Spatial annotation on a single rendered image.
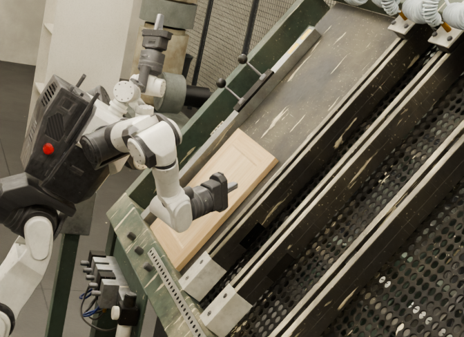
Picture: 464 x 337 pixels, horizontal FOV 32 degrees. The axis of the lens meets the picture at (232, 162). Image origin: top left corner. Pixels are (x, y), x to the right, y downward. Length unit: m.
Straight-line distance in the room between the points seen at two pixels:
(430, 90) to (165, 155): 0.74
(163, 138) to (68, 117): 0.46
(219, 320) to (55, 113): 0.79
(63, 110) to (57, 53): 4.04
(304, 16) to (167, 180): 1.32
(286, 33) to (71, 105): 1.11
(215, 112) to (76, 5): 3.39
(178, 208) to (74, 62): 4.41
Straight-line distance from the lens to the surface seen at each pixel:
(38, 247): 2.65
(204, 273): 2.46
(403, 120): 2.28
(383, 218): 2.02
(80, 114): 2.51
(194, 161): 3.02
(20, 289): 2.74
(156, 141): 2.13
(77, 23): 6.52
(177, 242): 2.78
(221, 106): 3.25
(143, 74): 2.88
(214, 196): 2.39
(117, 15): 6.57
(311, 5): 3.31
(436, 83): 2.31
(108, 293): 2.81
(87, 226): 3.21
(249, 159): 2.77
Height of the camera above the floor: 1.89
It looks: 14 degrees down
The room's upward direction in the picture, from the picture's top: 12 degrees clockwise
